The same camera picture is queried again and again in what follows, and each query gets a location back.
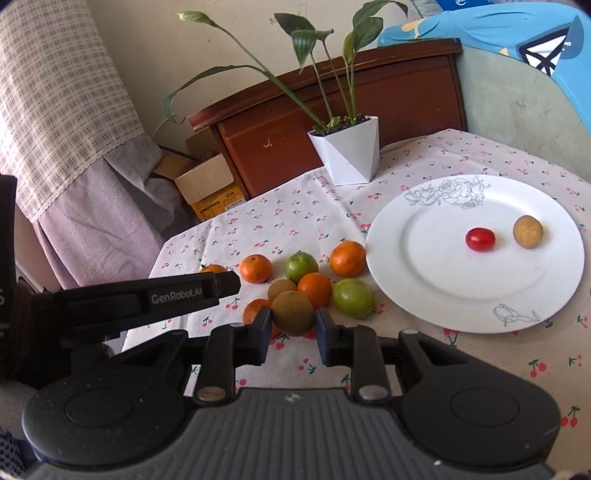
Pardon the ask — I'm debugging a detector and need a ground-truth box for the purple checked cloth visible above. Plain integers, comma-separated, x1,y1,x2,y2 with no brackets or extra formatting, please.
36,134,197,288

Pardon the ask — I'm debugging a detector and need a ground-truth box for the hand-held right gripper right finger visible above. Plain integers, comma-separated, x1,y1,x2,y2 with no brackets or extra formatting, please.
315,307,468,402

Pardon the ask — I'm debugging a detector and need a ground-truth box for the dark dotted cloth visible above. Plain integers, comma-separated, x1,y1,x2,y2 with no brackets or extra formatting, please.
0,427,26,480

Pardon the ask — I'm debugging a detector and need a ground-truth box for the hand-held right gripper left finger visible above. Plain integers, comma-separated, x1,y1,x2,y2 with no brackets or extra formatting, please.
108,307,274,405

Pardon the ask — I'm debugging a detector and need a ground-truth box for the yellowish brown longan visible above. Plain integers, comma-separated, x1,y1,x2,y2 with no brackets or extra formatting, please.
512,215,544,249

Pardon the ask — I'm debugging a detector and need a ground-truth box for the red cherry tomato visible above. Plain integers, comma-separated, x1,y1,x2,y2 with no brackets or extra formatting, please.
465,227,496,252

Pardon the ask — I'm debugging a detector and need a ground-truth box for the white plate with line drawing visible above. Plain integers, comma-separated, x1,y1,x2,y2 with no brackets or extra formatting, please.
365,175,585,334

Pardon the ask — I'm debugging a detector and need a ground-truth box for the plain cardboard box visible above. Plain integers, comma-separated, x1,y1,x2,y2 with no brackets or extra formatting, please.
152,129,222,182

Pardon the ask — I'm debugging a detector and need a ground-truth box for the green plant in white pot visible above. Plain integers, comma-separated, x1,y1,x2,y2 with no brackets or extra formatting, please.
164,0,409,186

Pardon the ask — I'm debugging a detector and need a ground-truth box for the beige checked cloth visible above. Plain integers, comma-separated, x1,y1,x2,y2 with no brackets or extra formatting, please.
0,0,149,223

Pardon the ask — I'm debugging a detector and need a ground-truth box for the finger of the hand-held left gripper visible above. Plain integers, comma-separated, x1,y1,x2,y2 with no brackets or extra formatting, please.
33,271,242,350

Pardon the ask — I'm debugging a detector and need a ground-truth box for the wooden headboard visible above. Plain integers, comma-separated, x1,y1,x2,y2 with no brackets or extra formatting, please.
188,38,468,200

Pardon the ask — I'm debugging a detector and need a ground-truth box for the cardboard box with yellow print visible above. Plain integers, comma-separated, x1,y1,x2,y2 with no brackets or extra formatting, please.
174,154,247,222

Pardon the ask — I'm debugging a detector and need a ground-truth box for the grey-green sofa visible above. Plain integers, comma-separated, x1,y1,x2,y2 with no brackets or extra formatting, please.
456,46,591,185

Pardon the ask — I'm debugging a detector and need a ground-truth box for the large brown longan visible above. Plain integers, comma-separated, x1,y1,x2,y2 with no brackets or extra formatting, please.
270,291,315,337

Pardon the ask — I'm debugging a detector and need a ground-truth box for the small brown longan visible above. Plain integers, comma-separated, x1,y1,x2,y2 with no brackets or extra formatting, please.
267,279,297,301

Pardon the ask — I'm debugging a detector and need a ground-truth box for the blue printed blanket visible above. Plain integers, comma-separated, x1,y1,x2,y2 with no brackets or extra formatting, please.
378,0,591,153

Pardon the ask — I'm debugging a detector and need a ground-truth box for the small green jujube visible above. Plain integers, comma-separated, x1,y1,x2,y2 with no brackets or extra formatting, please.
285,251,320,282

